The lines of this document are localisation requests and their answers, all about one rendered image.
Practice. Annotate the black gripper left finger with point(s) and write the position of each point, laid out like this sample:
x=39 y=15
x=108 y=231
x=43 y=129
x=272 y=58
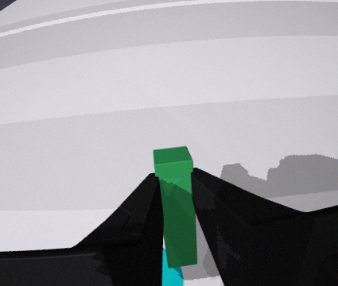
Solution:
x=126 y=250

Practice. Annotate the green rectangular post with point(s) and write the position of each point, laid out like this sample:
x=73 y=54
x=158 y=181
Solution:
x=174 y=167

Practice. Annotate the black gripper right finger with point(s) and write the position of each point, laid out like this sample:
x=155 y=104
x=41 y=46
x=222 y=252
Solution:
x=257 y=242

